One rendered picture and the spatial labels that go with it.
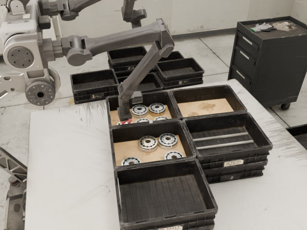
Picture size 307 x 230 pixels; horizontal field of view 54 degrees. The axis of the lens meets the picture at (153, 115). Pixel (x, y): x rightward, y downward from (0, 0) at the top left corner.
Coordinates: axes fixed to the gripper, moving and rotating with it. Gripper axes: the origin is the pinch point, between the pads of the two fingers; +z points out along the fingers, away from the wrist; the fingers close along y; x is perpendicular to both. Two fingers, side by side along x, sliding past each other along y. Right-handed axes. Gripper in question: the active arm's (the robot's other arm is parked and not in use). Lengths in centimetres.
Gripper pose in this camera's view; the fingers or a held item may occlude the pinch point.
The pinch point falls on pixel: (124, 124)
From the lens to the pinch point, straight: 173.0
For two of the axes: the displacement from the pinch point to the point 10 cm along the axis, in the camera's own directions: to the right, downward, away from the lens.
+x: -9.6, 1.7, -2.4
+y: -2.9, -5.9, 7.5
